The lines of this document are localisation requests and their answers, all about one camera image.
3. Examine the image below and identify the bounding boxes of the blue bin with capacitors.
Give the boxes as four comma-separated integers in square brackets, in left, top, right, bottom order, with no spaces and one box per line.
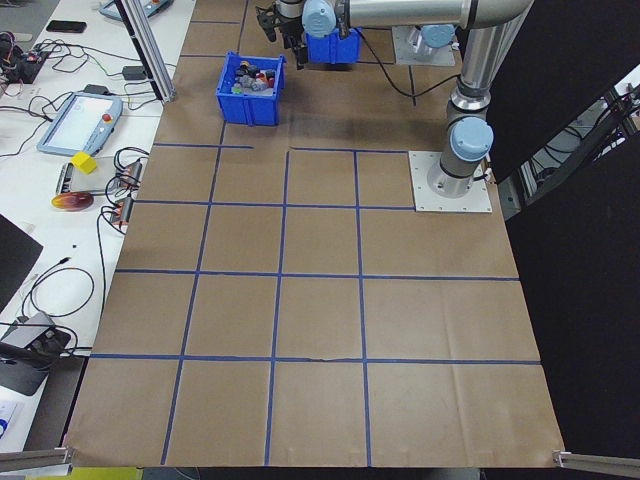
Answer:
[304,27,362,65]

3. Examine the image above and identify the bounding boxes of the blue bin with push buttons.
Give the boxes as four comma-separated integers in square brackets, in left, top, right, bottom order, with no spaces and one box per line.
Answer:
[215,51,287,127]

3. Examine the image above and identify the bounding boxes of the white paper box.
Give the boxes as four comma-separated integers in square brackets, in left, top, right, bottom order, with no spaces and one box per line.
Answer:
[0,399,25,441]

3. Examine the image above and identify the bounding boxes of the light blue teach pendant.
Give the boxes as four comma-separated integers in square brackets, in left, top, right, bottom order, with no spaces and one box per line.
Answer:
[98,0,175,21]

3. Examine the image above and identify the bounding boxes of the grey usb hub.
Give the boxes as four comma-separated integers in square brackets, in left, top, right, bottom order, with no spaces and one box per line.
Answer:
[113,158,147,187]
[102,196,135,231]

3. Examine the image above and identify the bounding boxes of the black smartphone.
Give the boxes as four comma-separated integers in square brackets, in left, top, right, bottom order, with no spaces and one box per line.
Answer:
[46,19,88,34]

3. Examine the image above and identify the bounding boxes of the yellow cube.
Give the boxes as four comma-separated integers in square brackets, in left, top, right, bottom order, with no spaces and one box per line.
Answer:
[70,152,97,175]

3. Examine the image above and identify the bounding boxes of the silver flat device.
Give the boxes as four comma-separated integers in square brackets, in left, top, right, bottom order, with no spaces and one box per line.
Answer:
[53,162,119,196]

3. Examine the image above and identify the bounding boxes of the red round toy fruit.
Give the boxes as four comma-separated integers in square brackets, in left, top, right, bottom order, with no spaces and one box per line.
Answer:
[51,192,95,213]

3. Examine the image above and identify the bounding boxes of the yellow green sheet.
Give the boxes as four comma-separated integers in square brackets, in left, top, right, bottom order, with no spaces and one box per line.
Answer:
[69,465,144,480]

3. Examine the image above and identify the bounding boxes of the aluminium profile bar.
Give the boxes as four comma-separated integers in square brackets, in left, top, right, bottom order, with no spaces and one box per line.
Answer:
[0,446,77,476]
[552,449,640,471]

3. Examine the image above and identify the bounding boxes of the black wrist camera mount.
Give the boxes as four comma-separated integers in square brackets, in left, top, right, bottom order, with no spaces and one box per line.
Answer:
[255,3,281,44]

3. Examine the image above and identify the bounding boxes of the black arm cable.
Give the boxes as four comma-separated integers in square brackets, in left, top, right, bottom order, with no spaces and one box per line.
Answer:
[349,27,464,99]

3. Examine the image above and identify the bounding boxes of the white square base plate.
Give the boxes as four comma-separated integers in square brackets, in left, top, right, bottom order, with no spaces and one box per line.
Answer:
[391,24,459,66]
[408,149,495,215]

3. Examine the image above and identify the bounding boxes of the aluminium extrusion post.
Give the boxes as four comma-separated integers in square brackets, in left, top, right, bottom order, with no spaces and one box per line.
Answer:
[115,0,177,105]

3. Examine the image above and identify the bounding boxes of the electronics board with wires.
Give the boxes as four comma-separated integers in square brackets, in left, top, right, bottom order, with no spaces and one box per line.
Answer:
[0,42,51,85]

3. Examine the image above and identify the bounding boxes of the black long hub cable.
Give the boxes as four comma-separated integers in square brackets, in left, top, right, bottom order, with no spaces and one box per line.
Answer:
[74,207,110,354]

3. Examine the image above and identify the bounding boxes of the black looped desk cable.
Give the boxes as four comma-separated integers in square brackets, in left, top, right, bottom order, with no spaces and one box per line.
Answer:
[19,254,97,321]

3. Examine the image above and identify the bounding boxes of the black frame cover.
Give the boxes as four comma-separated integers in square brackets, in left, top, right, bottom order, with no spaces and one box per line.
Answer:
[479,0,640,459]

